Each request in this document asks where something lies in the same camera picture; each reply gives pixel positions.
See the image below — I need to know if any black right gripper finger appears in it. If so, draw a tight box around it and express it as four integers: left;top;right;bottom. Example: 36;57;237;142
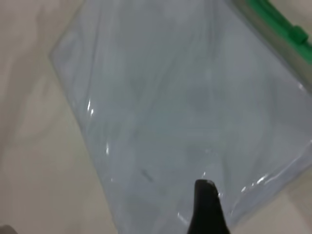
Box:
187;179;231;234

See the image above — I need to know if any white paper stack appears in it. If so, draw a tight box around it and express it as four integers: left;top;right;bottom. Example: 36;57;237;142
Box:
51;0;312;234

